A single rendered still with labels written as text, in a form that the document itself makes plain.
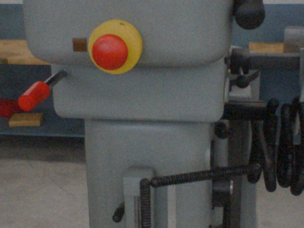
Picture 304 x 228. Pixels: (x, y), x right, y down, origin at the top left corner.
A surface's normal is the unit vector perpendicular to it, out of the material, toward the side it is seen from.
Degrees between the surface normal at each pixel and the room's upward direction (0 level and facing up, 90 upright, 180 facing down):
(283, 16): 90
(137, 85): 90
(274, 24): 90
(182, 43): 90
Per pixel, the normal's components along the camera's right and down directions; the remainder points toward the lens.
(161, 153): -0.15, 0.32
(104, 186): -0.44, 0.29
